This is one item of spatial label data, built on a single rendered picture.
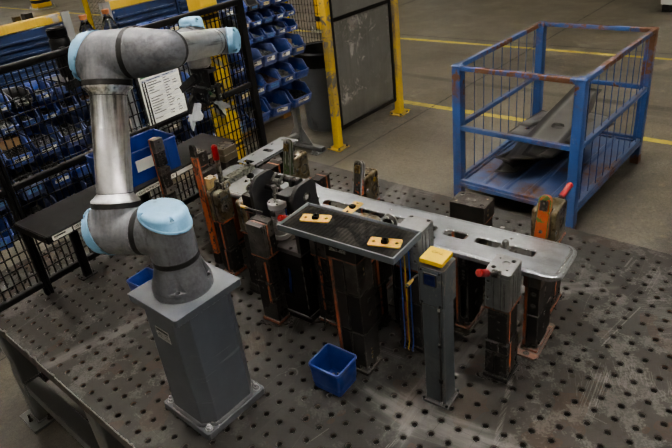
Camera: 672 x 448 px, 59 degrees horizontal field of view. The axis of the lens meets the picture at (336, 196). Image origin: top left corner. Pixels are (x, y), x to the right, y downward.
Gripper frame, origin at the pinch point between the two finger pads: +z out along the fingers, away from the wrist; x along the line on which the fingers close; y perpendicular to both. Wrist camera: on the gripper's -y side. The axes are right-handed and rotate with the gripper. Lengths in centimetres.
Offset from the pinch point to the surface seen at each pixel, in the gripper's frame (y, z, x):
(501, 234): 96, 29, 20
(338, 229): 68, 13, -20
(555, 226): 109, 27, 28
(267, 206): 29.0, 21.7, -7.3
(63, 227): -33, 26, -44
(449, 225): 80, 29, 18
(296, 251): 43, 33, -11
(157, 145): -28.6, 11.6, -2.4
